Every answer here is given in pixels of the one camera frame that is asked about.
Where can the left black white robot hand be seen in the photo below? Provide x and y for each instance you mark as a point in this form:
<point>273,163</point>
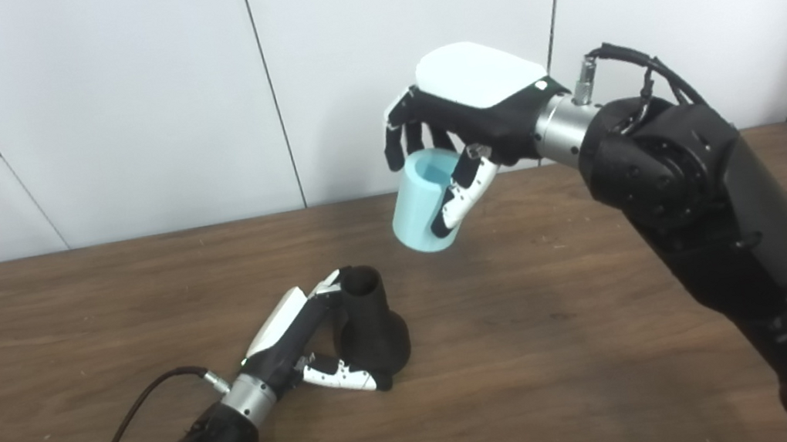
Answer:
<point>279,343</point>

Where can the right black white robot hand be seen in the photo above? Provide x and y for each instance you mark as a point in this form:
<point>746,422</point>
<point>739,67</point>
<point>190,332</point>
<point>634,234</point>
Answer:
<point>484,98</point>

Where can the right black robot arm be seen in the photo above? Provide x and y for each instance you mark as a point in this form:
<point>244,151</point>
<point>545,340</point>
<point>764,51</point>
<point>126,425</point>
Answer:
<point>721,219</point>

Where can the black funnel-shaped nozzle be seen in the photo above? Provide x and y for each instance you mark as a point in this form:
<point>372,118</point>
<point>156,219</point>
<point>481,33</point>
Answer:
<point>371,333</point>

